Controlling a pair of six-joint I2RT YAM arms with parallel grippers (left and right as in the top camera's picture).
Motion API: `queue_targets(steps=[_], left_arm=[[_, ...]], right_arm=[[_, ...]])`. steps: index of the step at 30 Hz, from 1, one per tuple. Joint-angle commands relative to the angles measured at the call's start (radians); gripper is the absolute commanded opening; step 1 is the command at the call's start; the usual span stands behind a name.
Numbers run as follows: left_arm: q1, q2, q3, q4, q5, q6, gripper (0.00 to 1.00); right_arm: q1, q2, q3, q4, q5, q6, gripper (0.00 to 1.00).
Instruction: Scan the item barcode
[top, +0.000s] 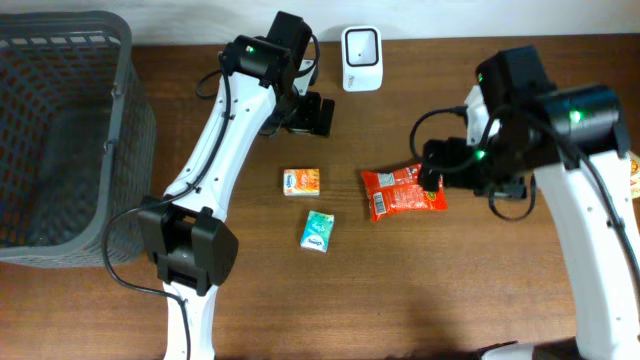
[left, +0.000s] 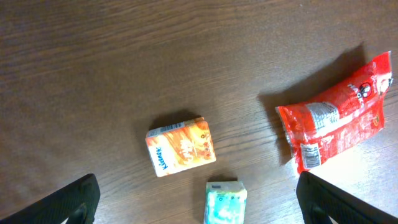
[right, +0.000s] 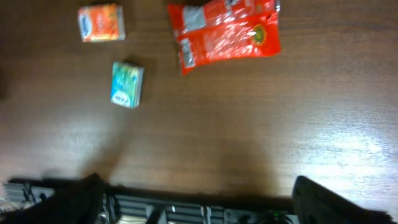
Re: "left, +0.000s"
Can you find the teal tissue pack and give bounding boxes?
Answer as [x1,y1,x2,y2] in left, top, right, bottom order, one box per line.
[203,181,248,224]

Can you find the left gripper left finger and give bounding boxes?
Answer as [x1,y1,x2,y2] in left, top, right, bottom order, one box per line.
[1,174,101,224]

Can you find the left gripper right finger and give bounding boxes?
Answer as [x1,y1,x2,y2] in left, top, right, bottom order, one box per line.
[296,171,397,224]

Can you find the orange tissue pack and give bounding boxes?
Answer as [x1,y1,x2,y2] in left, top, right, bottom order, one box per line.
[146,117,216,177]

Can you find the red candy bag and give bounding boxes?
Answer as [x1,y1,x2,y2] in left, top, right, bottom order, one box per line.
[275,51,393,174]

